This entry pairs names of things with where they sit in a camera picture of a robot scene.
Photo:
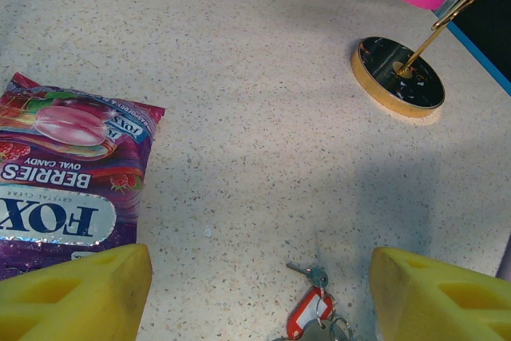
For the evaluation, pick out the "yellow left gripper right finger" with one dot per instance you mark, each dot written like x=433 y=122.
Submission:
x=431 y=305

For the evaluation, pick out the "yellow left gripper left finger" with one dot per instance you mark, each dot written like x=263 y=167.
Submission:
x=72 y=301

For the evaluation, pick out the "silver split keyring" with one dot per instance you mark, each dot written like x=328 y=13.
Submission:
x=339 y=321

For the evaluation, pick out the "small silver key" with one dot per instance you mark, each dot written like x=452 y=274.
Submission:
x=317 y=276

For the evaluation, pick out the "red plastic key tag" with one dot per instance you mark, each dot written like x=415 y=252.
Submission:
x=305 y=313

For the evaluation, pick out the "purple Fox's berries candy bag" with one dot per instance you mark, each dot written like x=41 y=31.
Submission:
x=72 y=157

